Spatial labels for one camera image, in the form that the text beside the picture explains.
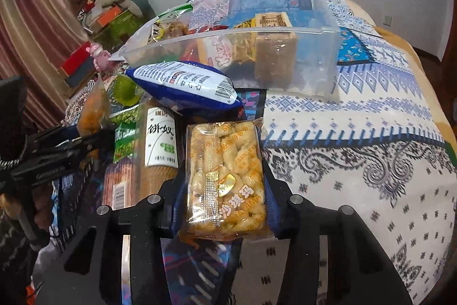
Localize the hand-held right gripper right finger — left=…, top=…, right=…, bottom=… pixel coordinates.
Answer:
left=262, top=167, right=415, bottom=305

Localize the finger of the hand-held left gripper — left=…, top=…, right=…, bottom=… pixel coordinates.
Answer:
left=26, top=126, right=115, bottom=150
left=10, top=142, right=109, bottom=186

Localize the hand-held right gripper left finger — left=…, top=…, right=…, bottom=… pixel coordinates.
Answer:
left=36, top=162, right=191, bottom=305

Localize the orange snack packet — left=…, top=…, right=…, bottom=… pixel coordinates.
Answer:
left=76, top=75, right=111, bottom=138

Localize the yellow puffed cake snack packet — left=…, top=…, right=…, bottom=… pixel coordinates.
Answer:
left=178, top=120, right=269, bottom=243

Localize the clear plastic storage bin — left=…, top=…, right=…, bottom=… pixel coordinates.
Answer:
left=109, top=0, right=339, bottom=99

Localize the tall beige biscuit packet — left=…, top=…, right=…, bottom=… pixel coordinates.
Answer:
left=137, top=101, right=180, bottom=203

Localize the brown cracker packet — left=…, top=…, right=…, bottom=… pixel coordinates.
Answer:
left=103, top=162, right=140, bottom=210

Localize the green pea snack packet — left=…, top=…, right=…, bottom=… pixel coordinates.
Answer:
left=112, top=122, right=139, bottom=163

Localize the light green snack packet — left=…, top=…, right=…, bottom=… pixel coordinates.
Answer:
left=107, top=74, right=147, bottom=124

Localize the red box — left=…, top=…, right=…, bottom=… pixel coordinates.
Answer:
left=59, top=41, right=94, bottom=77

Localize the striped pink curtain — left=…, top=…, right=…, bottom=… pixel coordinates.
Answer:
left=0, top=0, right=94, bottom=130

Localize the pink plush toy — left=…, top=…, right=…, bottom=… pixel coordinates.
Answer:
left=89, top=43, right=112, bottom=71

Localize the blue and white snack packet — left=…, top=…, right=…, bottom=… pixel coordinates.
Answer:
left=125, top=61, right=245, bottom=118

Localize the blue patterned printed blanket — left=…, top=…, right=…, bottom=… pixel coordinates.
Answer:
left=53, top=0, right=457, bottom=305

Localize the pile of boxes and cloth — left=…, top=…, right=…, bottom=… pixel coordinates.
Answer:
left=77, top=0, right=156, bottom=45

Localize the red and white snack packet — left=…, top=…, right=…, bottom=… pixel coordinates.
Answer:
left=196, top=33, right=234, bottom=69

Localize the brown block cake packet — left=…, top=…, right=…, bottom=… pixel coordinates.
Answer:
left=254, top=12, right=299, bottom=86

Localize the green-edged clear snack packet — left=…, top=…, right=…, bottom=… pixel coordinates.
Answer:
left=148, top=4, right=194, bottom=43

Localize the yellow crisp strips packet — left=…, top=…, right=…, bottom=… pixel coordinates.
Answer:
left=228, top=25, right=258, bottom=63

